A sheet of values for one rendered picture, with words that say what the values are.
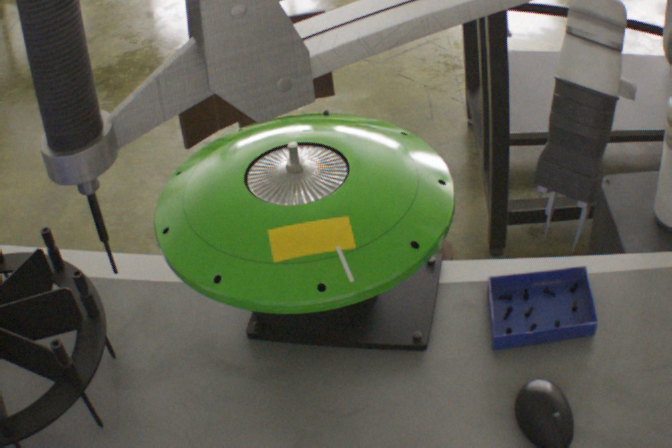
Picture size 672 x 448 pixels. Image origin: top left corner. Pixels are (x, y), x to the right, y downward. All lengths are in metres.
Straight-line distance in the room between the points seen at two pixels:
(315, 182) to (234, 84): 0.42
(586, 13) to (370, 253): 0.33
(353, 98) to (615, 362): 2.32
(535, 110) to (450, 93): 0.67
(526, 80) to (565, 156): 1.82
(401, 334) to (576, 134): 0.29
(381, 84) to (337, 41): 2.71
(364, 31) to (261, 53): 0.06
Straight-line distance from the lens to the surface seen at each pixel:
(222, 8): 0.43
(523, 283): 0.99
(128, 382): 0.95
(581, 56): 0.82
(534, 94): 2.59
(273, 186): 0.87
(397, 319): 0.95
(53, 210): 2.90
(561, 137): 0.85
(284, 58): 0.46
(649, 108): 2.62
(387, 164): 0.89
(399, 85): 3.17
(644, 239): 1.18
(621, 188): 1.27
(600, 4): 0.83
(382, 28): 0.48
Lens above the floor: 1.60
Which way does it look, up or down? 37 degrees down
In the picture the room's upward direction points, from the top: 7 degrees counter-clockwise
